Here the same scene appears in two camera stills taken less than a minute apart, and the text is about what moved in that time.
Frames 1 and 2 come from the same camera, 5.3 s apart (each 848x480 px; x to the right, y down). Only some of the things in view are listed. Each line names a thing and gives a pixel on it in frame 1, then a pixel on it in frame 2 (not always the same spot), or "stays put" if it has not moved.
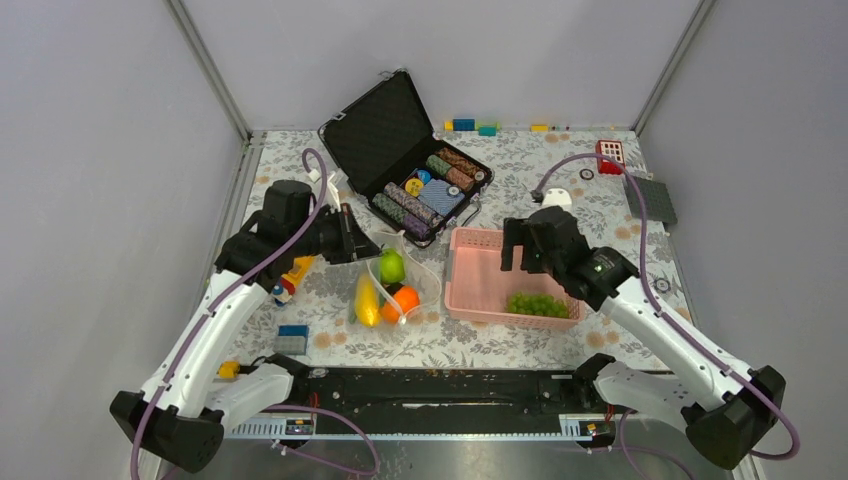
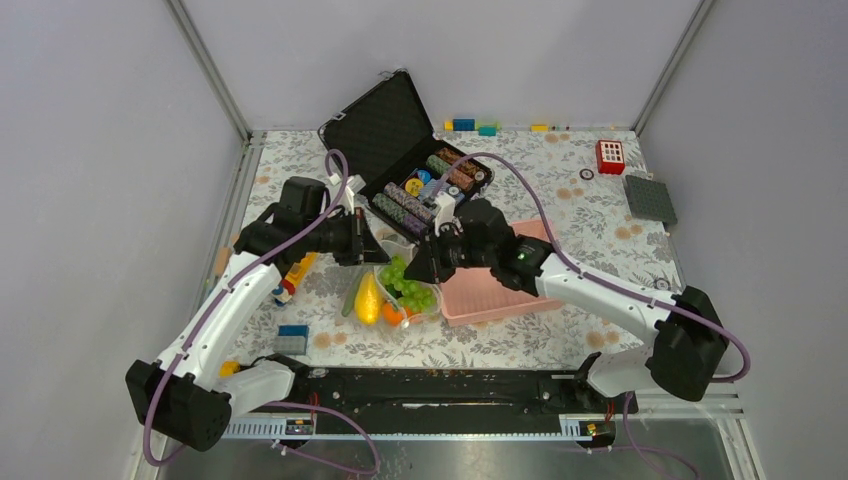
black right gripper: (517, 231) to (423, 268)
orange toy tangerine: (404, 300) stays put
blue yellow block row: (484, 128) stays put
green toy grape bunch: (537, 304) to (416, 296)
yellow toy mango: (367, 304) stays put
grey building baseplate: (656, 197) stays put
